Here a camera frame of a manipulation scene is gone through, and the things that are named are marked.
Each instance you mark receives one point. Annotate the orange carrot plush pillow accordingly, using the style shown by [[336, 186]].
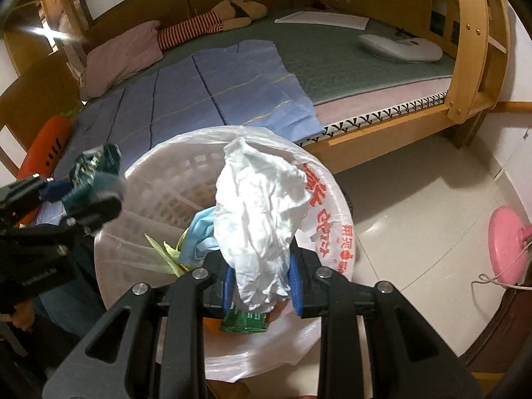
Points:
[[48, 145]]

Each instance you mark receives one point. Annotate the white flat board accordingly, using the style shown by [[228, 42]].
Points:
[[324, 20]]

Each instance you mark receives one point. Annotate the crushed green bottle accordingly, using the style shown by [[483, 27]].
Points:
[[93, 174]]

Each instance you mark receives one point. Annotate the white massager device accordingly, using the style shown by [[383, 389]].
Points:
[[399, 48]]

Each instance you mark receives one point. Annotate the pink pillow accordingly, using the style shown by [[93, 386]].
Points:
[[120, 62]]

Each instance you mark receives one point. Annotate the white tissue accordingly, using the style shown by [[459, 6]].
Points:
[[257, 216]]

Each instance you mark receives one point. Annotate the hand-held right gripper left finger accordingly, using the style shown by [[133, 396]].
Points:
[[229, 295]]

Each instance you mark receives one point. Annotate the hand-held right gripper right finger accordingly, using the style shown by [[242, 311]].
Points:
[[296, 291]]

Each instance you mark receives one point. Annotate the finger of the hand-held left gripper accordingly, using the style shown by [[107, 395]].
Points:
[[54, 191], [99, 214]]

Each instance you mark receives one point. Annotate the wooden bed frame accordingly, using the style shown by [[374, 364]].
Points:
[[474, 50]]

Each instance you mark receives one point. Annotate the striped plush toy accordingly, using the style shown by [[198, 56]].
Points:
[[195, 25]]

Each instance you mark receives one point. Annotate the green paper strip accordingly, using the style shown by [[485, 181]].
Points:
[[166, 257]]

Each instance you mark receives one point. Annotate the blue face mask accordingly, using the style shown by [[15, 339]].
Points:
[[199, 237]]

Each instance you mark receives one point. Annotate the dark green wrapper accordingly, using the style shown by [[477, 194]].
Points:
[[245, 322]]

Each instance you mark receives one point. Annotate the white patterned mattress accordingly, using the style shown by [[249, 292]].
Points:
[[374, 116]]

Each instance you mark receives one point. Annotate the white lined trash basket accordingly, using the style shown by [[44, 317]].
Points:
[[328, 232]]

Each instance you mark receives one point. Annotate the dark wooden furniture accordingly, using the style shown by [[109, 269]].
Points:
[[498, 332]]

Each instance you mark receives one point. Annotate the green mattress mat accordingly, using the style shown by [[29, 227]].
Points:
[[332, 66]]

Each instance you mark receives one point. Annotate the blue striped blanket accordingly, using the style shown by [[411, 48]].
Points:
[[174, 91]]

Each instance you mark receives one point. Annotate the pink fan base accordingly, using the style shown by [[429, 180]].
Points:
[[507, 245]]

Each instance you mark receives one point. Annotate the person's leg in jeans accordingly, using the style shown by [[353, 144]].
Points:
[[70, 307]]

